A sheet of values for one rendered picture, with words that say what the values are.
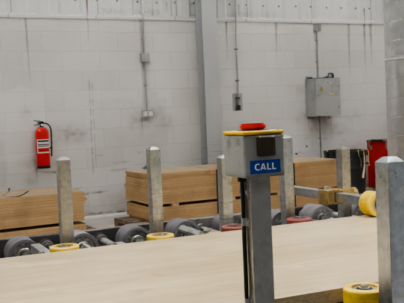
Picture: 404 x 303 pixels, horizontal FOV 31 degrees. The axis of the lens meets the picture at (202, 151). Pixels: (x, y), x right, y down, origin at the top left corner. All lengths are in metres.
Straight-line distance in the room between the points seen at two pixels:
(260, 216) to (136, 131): 7.55
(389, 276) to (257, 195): 0.29
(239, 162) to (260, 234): 0.12
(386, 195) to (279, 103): 8.31
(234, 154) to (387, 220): 0.31
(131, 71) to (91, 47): 0.56
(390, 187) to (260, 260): 0.27
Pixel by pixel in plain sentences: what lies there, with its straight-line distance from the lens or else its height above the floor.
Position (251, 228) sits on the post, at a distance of 1.10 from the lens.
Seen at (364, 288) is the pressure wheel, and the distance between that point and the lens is 1.42.
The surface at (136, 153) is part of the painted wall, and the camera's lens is 8.63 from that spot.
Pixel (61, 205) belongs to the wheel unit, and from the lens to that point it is 2.11.
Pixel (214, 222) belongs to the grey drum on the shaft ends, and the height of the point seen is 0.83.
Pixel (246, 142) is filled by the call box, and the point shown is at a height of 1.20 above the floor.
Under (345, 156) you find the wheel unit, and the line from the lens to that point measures 2.52.
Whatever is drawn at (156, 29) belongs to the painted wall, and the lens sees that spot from 8.80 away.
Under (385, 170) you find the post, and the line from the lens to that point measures 1.24.
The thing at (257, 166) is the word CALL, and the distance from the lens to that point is 1.07.
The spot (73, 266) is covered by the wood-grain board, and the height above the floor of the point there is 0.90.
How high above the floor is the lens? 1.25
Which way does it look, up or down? 3 degrees down
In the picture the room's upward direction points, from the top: 2 degrees counter-clockwise
